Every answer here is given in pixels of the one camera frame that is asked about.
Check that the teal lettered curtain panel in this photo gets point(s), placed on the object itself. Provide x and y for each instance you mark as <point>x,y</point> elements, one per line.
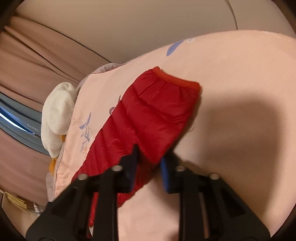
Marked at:
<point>22,123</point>

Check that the pink deer print duvet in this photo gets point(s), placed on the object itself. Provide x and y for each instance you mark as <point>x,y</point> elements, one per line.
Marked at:
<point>244,129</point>

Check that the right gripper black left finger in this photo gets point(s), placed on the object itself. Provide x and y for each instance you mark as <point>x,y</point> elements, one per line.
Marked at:
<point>66,218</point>

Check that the pink curtain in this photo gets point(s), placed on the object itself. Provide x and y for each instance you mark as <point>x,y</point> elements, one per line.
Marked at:
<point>34,60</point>

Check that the large red down jacket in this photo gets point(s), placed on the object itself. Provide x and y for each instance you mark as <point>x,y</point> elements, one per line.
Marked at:
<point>152,115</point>

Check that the white plush goose toy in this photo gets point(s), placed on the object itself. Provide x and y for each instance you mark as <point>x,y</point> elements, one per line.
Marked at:
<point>56,117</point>

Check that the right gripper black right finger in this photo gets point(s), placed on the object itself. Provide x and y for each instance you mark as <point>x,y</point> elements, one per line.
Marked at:
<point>209,208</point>

